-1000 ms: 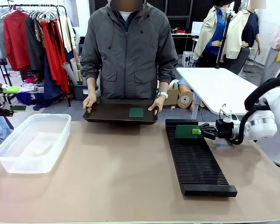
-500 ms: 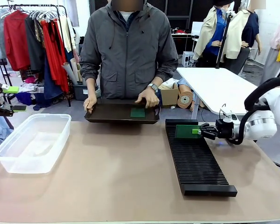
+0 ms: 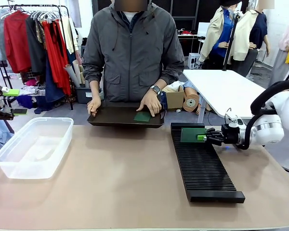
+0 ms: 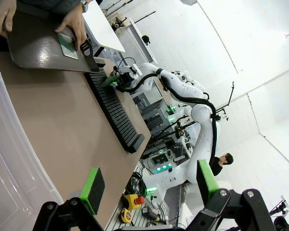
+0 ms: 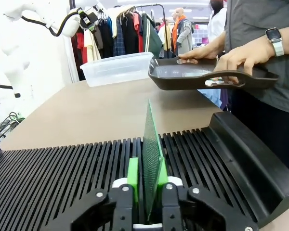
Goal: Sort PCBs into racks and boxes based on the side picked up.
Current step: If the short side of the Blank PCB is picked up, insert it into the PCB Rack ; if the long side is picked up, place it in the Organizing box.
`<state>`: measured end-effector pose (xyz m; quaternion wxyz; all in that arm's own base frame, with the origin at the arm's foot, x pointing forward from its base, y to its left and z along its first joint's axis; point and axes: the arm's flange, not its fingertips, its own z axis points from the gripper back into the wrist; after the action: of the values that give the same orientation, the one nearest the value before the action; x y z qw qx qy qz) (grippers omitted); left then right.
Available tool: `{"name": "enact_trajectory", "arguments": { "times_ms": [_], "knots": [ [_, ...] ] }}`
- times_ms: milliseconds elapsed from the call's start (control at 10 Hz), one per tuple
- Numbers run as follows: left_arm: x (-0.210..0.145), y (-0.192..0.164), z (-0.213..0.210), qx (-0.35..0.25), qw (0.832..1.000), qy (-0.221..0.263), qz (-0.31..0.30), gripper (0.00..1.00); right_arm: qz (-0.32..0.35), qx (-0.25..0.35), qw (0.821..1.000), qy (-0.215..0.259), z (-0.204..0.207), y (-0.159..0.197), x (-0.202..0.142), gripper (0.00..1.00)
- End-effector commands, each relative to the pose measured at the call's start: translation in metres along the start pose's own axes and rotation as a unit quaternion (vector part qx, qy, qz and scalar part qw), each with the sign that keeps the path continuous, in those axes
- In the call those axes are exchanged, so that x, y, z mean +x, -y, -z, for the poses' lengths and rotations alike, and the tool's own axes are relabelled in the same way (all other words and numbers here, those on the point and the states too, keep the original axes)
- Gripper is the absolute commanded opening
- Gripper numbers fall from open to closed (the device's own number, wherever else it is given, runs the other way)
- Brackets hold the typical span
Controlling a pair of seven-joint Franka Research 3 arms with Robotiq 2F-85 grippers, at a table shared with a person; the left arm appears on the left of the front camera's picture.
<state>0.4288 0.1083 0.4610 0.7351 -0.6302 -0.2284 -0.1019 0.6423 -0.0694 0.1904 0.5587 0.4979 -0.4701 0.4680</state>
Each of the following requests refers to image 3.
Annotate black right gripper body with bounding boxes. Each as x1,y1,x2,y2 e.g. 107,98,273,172
221,124,242,145

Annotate green PCB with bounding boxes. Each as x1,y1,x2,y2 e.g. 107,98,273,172
133,111,152,123
181,127,207,143

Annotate black tray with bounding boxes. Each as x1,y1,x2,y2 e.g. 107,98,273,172
87,101,166,128

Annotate person's left forearm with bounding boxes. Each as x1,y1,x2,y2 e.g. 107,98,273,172
155,61,185,91

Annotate person's right forearm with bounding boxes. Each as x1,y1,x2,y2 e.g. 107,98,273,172
83,61,105,101

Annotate person's left hand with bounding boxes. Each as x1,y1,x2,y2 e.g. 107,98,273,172
136,90,163,118

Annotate person's right hand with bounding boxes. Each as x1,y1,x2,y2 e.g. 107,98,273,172
87,97,103,118

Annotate dark blue cloth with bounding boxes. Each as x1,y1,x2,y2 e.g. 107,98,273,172
15,94,47,114

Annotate light blue cloth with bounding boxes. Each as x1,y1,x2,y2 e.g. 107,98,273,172
0,117,15,155

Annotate black slotted PCB rack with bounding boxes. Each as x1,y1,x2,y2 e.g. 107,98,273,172
170,122,246,204

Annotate tan mannequin torso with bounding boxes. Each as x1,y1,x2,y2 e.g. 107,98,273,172
183,86,201,114

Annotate navy garment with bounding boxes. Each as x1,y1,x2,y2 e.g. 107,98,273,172
45,57,66,104

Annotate clear plastic box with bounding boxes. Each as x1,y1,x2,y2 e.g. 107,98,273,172
0,116,75,180

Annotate white table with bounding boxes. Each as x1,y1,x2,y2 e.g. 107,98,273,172
183,69,267,119

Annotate black jacket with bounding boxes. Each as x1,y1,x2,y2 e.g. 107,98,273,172
26,15,48,76

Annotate red shirt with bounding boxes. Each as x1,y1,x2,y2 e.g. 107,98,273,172
3,10,32,74

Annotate cardboard box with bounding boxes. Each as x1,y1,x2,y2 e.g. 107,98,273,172
162,85,185,110

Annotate red dress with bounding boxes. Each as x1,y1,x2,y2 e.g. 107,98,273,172
41,20,72,96

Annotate grey fabric roll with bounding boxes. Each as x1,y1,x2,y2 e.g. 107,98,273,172
63,64,80,88

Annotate grey storage bin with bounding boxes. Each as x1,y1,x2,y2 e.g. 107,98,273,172
75,86,104,104

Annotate cream fabric roll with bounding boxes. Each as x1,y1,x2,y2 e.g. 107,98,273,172
72,59,85,85

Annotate white crate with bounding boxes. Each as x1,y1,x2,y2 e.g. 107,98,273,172
187,52,202,70

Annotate cream garment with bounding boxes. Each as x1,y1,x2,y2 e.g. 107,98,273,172
61,16,79,55

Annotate white plastic hangers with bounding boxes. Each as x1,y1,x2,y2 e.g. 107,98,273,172
29,10,61,24

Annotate black clothes rack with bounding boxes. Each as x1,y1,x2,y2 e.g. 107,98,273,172
0,3,74,110

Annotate black tripod pole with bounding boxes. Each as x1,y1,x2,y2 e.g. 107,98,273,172
222,10,241,72

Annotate mannequin in cream jacket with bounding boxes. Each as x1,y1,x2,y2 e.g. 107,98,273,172
230,0,271,78

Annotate mannequin in beige coat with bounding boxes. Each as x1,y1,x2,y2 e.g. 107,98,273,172
199,0,242,64

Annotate mannequin in pink and yellow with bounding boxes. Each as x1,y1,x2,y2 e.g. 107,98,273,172
269,6,289,87

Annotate white monitor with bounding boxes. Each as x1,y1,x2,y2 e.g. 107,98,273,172
197,22,210,37

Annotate person in grey jacket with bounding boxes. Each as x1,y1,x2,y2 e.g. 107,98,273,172
82,0,185,103

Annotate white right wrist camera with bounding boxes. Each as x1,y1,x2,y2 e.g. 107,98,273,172
224,115,245,127

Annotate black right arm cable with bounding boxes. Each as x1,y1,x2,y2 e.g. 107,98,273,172
243,80,289,150

